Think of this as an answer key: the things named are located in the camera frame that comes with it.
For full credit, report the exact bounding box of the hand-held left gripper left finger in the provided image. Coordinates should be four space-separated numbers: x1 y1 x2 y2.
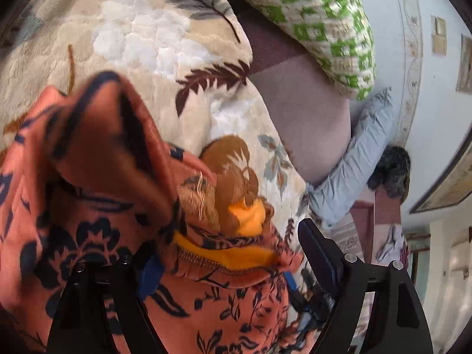
46 241 170 354

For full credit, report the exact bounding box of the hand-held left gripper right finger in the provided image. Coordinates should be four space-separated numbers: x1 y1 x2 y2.
297 218 434 354

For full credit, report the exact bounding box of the framed wall picture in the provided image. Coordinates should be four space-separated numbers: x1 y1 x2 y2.
409 133 472 214

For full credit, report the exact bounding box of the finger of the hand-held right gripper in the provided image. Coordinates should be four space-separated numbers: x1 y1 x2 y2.
284 271 335 340

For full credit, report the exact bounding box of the small wall picture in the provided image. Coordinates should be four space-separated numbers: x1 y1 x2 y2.
456 34 472 94

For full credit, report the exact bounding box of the wall switch plate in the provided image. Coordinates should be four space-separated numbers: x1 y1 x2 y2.
431 15 447 57

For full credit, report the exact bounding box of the dark furry object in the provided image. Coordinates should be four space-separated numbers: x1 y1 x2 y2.
367 145 412 200

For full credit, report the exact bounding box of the mauve bed sheet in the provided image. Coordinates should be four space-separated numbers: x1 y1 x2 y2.
236 9 402 262

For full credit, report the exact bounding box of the striped floral bed sheet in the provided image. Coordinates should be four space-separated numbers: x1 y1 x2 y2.
328 221 369 262

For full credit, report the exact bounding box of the light crumpled cloth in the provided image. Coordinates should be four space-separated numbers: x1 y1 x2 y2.
376 224 411 266

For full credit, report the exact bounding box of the leaf-print plush blanket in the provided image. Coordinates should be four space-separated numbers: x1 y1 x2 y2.
0 0 314 354

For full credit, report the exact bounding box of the orange floral garment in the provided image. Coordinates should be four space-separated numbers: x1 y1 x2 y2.
0 71 307 354

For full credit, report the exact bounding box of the light blue folded cloth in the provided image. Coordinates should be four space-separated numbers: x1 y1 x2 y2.
306 88 397 229

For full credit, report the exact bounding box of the green and white pillow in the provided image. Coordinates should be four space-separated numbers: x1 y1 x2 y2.
225 0 377 101

